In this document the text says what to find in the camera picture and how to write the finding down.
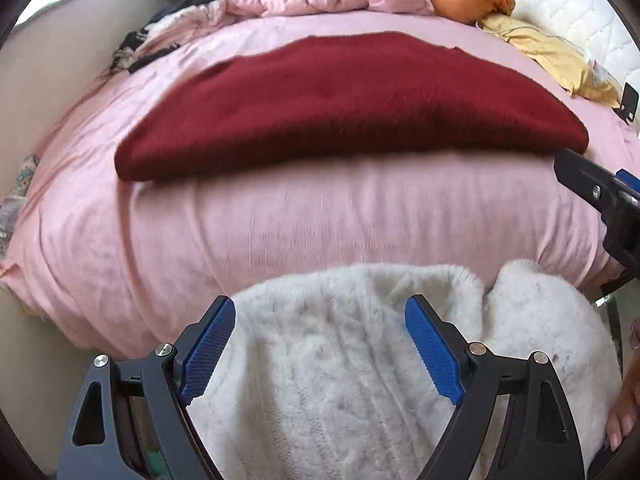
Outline white quilted mattress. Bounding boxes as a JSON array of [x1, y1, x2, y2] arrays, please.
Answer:
[[447, 0, 640, 86]]

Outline white fluffy sweater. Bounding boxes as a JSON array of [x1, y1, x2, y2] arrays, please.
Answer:
[[190, 259, 623, 480]]

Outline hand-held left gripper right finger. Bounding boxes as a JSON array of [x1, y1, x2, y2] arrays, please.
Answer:
[[404, 294, 586, 480]]

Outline black and white clothes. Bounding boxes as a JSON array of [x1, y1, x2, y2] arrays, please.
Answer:
[[109, 0, 228, 77]]

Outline person's right hand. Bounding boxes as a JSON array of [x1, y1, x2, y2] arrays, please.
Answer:
[[606, 370, 640, 453]]

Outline dark red sweater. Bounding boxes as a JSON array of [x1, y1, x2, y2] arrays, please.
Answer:
[[114, 31, 589, 182]]

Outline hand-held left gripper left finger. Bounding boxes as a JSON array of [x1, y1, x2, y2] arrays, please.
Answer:
[[57, 296, 237, 480]]

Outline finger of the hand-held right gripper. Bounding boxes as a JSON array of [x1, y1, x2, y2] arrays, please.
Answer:
[[554, 147, 640, 281]]

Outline pink bed sheet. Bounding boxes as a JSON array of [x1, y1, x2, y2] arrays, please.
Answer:
[[0, 10, 640, 356]]

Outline beige bed frame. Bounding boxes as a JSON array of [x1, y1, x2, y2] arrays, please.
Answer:
[[0, 0, 178, 201]]

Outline yellow cloth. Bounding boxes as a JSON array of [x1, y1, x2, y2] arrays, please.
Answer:
[[476, 12, 623, 108]]

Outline black flat object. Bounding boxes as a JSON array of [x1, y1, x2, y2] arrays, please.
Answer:
[[620, 82, 640, 123]]

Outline patterned cloth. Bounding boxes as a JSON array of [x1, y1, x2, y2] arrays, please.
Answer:
[[0, 154, 41, 256]]

